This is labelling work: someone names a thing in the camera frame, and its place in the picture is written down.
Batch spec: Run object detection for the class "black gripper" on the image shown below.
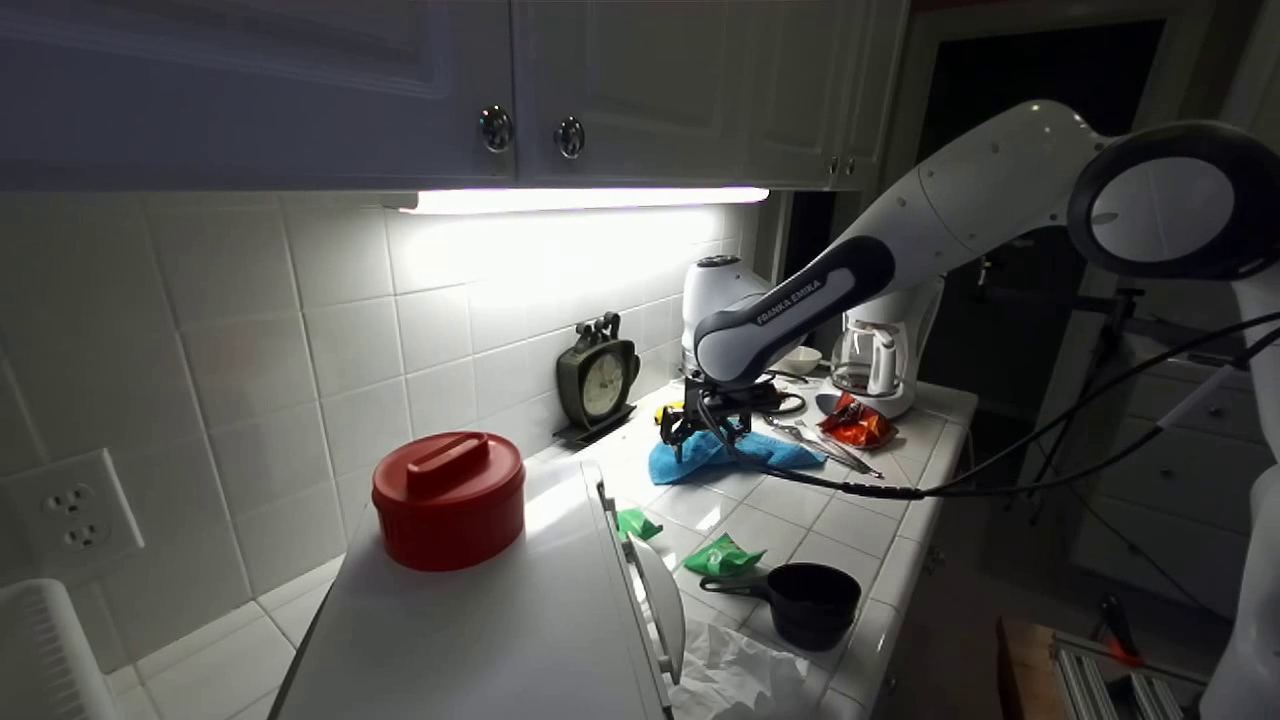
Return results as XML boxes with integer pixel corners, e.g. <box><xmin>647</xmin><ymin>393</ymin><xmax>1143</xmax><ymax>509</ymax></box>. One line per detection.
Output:
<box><xmin>672</xmin><ymin>374</ymin><xmax>750</xmax><ymax>454</ymax></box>

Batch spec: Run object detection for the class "white upper cabinet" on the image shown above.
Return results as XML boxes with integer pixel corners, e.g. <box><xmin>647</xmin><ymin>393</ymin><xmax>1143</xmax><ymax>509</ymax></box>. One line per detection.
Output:
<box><xmin>0</xmin><ymin>0</ymin><xmax>913</xmax><ymax>198</ymax></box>

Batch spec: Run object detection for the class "white dish rack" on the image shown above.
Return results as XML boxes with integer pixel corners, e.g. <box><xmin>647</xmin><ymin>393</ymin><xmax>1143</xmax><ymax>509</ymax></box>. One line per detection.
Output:
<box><xmin>0</xmin><ymin>577</ymin><xmax>118</xmax><ymax>720</ymax></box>

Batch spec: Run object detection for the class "black measuring cup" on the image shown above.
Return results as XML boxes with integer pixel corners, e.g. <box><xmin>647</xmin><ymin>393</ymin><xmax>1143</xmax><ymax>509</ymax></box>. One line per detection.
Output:
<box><xmin>730</xmin><ymin>559</ymin><xmax>863</xmax><ymax>657</ymax></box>

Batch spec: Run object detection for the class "dark cup-shaped table clock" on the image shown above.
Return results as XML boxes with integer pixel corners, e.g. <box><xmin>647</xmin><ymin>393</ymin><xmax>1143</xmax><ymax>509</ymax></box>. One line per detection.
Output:
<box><xmin>553</xmin><ymin>313</ymin><xmax>642</xmax><ymax>454</ymax></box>

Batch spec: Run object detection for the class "crinkled clear plastic bag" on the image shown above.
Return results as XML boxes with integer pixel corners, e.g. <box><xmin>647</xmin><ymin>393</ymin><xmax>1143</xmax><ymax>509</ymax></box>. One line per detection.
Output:
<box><xmin>672</xmin><ymin>614</ymin><xmax>835</xmax><ymax>720</ymax></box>

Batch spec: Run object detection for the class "white wall outlet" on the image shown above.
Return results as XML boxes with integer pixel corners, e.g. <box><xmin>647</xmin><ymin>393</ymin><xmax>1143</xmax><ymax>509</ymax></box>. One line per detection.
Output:
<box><xmin>0</xmin><ymin>443</ymin><xmax>147</xmax><ymax>582</ymax></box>

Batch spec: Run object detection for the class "red lidded canister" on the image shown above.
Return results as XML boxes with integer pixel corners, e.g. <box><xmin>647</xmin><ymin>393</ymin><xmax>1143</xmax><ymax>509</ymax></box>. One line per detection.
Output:
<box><xmin>367</xmin><ymin>427</ymin><xmax>527</xmax><ymax>577</ymax></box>

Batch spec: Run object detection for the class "white stand mixer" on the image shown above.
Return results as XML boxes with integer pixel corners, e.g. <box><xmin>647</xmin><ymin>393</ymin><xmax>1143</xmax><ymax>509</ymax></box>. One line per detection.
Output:
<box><xmin>675</xmin><ymin>251</ymin><xmax>780</xmax><ymax>379</ymax></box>

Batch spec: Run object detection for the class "wooden board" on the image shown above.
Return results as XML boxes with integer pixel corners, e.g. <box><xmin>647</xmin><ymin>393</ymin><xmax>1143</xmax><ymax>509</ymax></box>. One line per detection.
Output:
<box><xmin>996</xmin><ymin>615</ymin><xmax>1070</xmax><ymax>720</ymax></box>

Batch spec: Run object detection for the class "green snack packet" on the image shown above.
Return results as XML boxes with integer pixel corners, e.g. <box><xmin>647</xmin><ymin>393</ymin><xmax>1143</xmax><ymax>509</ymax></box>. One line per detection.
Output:
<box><xmin>679</xmin><ymin>528</ymin><xmax>767</xmax><ymax>587</ymax></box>
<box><xmin>606</xmin><ymin>503</ymin><xmax>667</xmax><ymax>549</ymax></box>

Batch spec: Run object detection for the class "red chip bag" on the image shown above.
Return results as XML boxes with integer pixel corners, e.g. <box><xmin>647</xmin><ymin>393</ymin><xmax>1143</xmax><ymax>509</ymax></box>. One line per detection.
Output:
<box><xmin>816</xmin><ymin>393</ymin><xmax>891</xmax><ymax>458</ymax></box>

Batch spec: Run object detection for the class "round metal cabinet knob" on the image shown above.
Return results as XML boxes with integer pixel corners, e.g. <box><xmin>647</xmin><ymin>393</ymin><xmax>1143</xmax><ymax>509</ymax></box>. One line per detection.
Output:
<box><xmin>477</xmin><ymin>99</ymin><xmax>520</xmax><ymax>160</ymax></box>
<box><xmin>547</xmin><ymin>110</ymin><xmax>590</xmax><ymax>163</ymax></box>

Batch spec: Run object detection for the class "blue terry towel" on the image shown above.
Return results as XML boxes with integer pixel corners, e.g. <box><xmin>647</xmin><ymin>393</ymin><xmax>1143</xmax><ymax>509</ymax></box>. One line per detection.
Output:
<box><xmin>647</xmin><ymin>424</ymin><xmax>828</xmax><ymax>489</ymax></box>

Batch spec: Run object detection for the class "under-cabinet light bar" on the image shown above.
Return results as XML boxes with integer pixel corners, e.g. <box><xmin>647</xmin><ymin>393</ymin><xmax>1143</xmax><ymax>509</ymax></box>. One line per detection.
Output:
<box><xmin>396</xmin><ymin>183</ymin><xmax>776</xmax><ymax>219</ymax></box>

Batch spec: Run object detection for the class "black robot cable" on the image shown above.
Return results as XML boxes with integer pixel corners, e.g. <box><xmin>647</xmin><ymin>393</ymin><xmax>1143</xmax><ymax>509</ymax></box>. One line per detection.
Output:
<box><xmin>767</xmin><ymin>313</ymin><xmax>1280</xmax><ymax>509</ymax></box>

